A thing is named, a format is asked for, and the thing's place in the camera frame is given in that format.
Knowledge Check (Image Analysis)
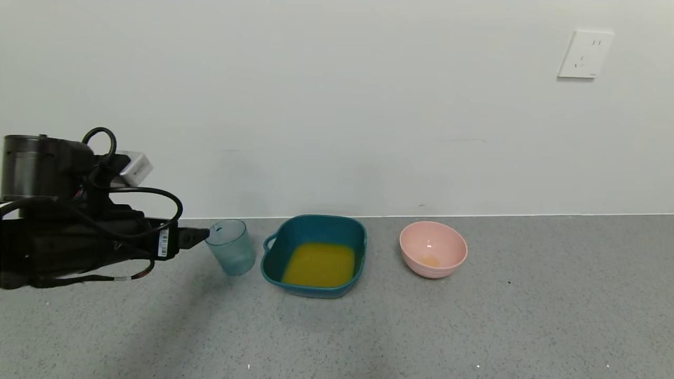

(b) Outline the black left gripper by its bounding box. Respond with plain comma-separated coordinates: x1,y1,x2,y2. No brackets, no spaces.
100,217,211,264

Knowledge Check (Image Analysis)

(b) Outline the ribbed transparent blue cup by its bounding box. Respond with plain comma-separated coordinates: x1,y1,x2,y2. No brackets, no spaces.
205,219,257,277

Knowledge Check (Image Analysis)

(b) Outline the orange juice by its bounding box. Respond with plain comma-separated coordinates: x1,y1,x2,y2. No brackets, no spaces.
281,242,356,288

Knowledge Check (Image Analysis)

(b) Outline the teal square plastic tray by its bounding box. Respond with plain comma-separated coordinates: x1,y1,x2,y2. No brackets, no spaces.
261,214,368,299

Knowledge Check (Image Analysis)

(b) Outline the pink ribbed bowl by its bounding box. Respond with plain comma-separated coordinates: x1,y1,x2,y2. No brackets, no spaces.
399,221,468,279

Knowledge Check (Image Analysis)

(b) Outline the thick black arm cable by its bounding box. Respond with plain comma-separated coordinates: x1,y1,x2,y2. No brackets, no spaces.
0,186,184,244

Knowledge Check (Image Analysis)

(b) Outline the thin red black wire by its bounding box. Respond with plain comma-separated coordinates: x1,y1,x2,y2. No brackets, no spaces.
32,258,156,288

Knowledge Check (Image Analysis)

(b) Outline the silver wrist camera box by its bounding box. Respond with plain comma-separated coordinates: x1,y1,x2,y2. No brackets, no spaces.
117,151,154,187

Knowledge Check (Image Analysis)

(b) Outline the thin black camera cable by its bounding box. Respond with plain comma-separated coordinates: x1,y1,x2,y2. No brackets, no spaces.
81,127,118,175

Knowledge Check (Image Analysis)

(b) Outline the white wall socket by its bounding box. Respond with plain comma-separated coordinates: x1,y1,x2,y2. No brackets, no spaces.
557,29,616,79

